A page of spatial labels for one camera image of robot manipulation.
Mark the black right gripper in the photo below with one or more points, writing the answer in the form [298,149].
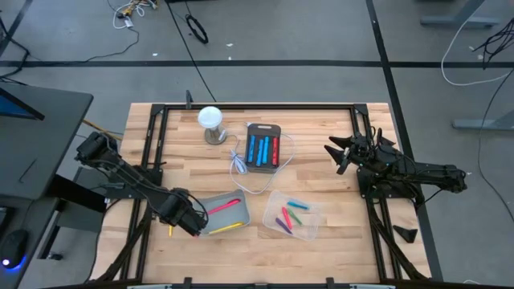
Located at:
[365,150]

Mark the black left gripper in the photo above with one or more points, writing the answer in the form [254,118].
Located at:
[188,221]

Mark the short yellow marker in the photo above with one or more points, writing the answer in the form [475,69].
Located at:
[170,231]

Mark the long yellow marker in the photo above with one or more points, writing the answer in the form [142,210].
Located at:
[226,228]

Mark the long pink marker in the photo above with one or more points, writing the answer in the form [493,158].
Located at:
[224,206]

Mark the light grey plastic bin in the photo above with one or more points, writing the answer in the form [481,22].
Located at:
[237,212]

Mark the red thick marker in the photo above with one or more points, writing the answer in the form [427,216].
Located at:
[275,151]

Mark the teal slim marker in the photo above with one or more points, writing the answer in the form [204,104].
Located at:
[298,205]

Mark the light blue thick marker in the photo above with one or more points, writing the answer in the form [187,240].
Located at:
[266,149]

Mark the green slim marker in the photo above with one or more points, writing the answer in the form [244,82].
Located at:
[295,217]

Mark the clear plastic bin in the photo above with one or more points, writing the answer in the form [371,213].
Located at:
[309,229]

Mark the purple slim marker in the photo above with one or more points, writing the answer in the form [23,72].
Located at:
[283,226]

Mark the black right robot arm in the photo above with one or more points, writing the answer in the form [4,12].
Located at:
[433,174]

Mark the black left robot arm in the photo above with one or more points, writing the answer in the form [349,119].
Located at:
[120,168]

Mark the dark grey plastic bin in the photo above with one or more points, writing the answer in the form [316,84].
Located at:
[261,130]

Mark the white bulb table lamp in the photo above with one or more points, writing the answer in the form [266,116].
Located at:
[209,116]

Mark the grey desk foot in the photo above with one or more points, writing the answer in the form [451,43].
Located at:
[482,123]
[458,21]

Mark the black desk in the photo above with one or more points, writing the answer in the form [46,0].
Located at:
[40,152]

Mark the black computer mouse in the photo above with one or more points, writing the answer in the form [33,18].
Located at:
[14,249]

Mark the computer monitor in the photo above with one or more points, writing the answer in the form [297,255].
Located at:
[12,108]

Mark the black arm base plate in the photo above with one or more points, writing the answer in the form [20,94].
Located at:
[116,194]
[369,192]

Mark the black aluminium table frame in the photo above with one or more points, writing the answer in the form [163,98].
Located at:
[281,107]

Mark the black triangular bracket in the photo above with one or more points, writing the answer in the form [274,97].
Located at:
[406,233]

